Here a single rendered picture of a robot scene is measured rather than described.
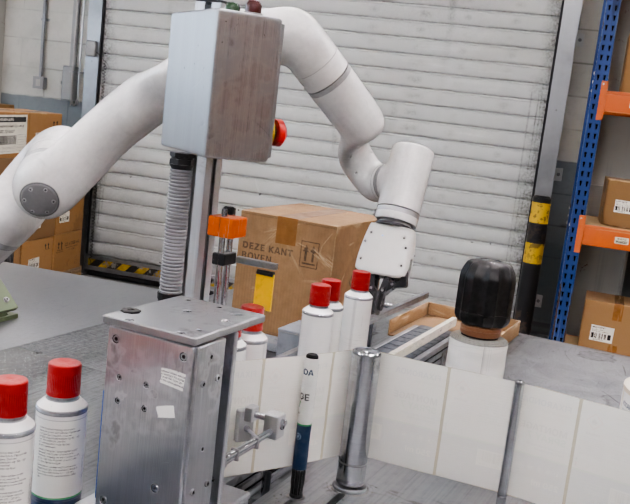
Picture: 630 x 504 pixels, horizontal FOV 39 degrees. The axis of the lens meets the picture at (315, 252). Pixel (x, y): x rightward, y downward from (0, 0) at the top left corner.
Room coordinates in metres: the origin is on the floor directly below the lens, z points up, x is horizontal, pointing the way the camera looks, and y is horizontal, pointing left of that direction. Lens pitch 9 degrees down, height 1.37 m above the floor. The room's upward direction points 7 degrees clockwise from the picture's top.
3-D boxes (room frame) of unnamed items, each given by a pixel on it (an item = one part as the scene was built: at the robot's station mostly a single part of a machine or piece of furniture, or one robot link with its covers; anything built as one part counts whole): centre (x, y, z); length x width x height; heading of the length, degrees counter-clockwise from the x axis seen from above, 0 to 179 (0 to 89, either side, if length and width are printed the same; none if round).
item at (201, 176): (1.32, 0.18, 1.16); 0.04 x 0.04 x 0.67; 65
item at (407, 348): (1.55, -0.12, 0.91); 1.07 x 0.01 x 0.02; 155
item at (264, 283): (1.26, 0.07, 1.09); 0.03 x 0.01 x 0.06; 65
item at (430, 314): (2.21, -0.38, 0.85); 0.30 x 0.26 x 0.04; 155
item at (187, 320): (0.87, 0.12, 1.14); 0.14 x 0.11 x 0.01; 155
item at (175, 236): (1.19, 0.19, 1.18); 0.04 x 0.04 x 0.21
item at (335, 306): (1.45, -0.03, 0.98); 0.05 x 0.05 x 0.20
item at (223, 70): (1.24, 0.16, 1.38); 0.17 x 0.10 x 0.19; 30
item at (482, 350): (1.25, -0.25, 1.03); 0.09 x 0.09 x 0.30
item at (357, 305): (1.56, -0.09, 0.98); 0.05 x 0.05 x 0.20
